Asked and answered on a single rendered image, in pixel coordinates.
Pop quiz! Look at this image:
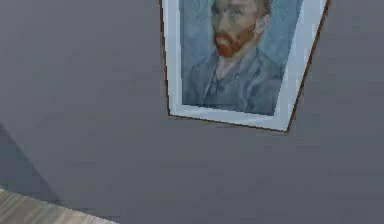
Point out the framed portrait painting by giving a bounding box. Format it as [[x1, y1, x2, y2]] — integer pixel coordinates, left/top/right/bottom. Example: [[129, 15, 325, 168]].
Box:
[[159, 0, 332, 134]]

